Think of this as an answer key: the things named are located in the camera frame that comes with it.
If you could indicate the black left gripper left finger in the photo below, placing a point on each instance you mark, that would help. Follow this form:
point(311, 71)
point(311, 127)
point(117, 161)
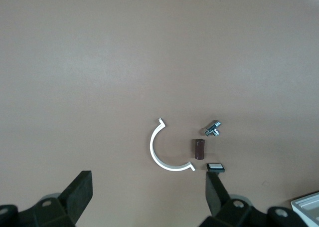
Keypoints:
point(74, 194)

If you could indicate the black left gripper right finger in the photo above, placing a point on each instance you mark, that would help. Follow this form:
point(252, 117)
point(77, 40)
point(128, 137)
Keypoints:
point(214, 194)

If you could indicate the white drawer cabinet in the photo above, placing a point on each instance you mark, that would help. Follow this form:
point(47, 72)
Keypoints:
point(306, 209)

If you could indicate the brown hexagonal spacer block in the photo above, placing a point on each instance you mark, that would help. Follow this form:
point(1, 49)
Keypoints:
point(199, 149)

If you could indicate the shiny metal T fitting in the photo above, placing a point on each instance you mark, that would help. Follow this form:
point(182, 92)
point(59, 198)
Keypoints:
point(211, 128)

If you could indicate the black switch with white face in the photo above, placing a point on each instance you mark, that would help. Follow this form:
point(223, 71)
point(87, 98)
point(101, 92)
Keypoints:
point(215, 166)

